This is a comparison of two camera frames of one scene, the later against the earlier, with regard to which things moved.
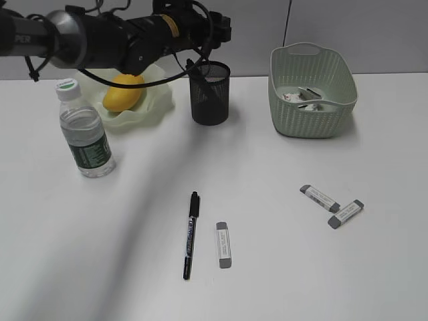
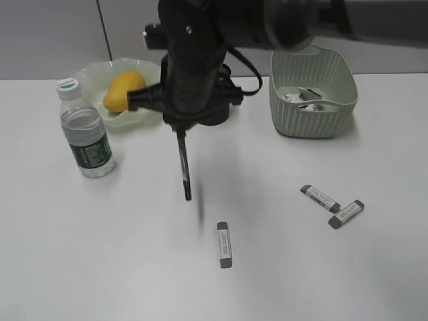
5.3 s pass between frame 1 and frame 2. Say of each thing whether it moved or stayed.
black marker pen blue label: moved
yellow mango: stayed
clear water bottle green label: stayed
